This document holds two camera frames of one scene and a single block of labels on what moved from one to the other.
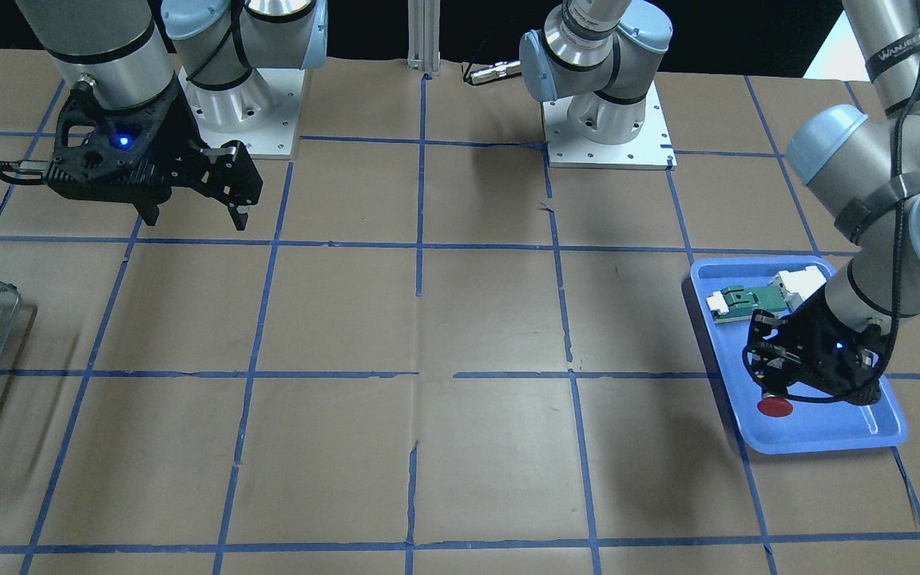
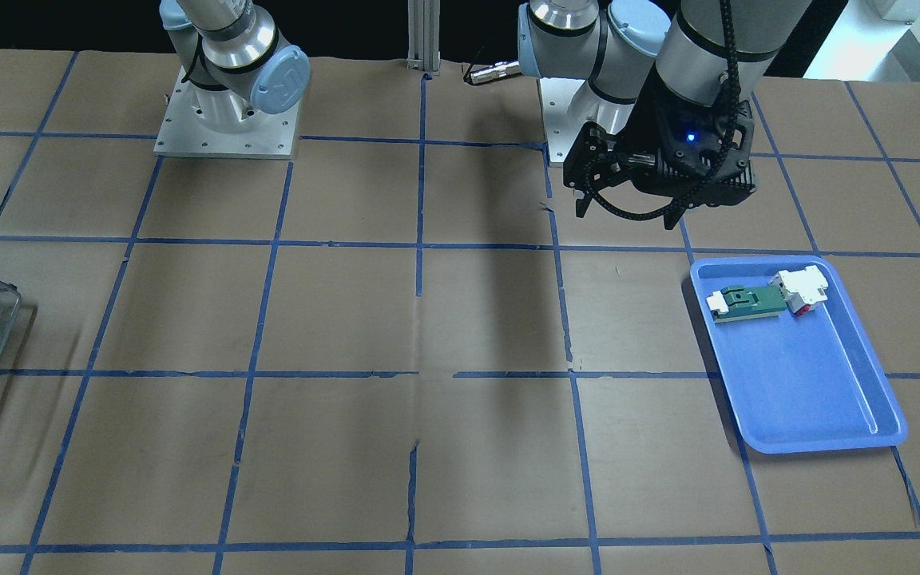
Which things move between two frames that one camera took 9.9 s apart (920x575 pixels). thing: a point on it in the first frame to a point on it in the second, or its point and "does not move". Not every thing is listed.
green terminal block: x=738 y=301 does not move
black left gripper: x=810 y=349 to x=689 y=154
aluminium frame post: x=423 y=24 does not move
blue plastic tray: x=813 y=425 does not move
